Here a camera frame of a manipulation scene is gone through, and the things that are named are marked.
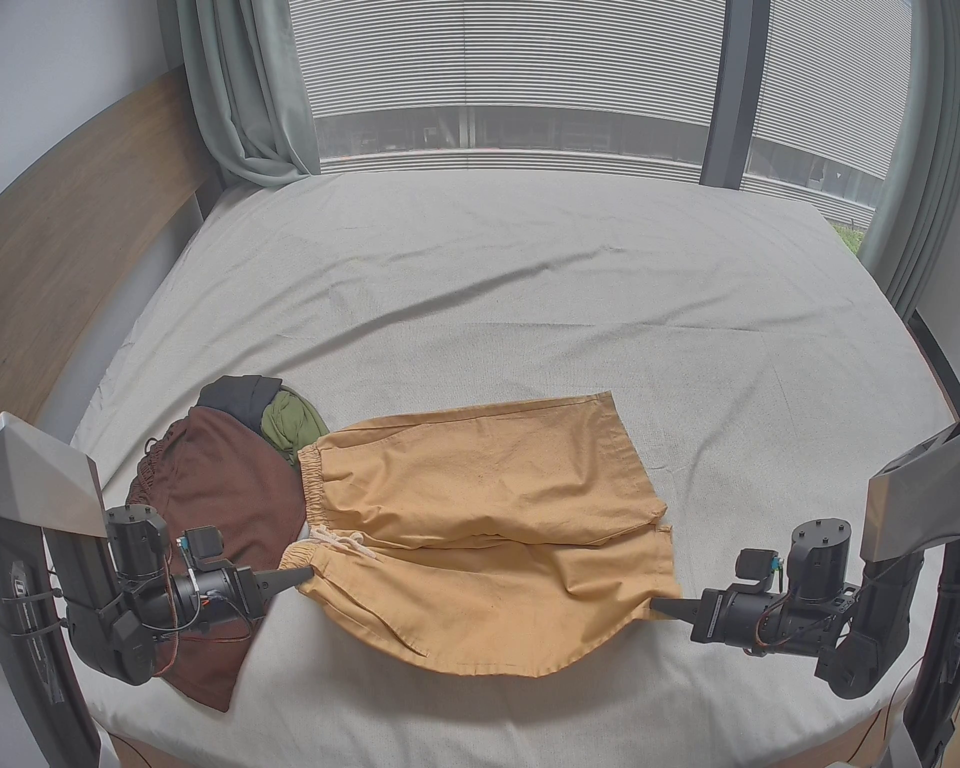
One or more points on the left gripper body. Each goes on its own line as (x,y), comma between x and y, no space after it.
(225,594)

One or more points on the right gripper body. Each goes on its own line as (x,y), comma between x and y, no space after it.
(731,619)

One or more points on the tan shorts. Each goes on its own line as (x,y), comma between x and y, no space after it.
(487,525)

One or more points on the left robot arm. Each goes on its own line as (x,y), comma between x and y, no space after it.
(71,577)

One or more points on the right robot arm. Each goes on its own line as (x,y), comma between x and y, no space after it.
(885,570)

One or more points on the bed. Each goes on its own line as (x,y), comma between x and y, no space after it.
(480,285)

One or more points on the brown shorts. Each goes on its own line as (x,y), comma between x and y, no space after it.
(217,487)

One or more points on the green garment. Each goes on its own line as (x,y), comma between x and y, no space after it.
(289,424)

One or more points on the black garment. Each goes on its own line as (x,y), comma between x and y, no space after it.
(234,399)

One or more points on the grey-green curtain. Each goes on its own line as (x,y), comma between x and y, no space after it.
(240,82)
(919,165)

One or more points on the window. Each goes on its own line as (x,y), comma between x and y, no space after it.
(525,67)

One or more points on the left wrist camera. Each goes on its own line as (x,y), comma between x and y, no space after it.
(202,546)

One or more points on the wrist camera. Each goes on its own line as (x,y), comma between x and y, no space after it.
(756,568)
(202,546)

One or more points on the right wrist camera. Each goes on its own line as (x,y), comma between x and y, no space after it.
(756,568)

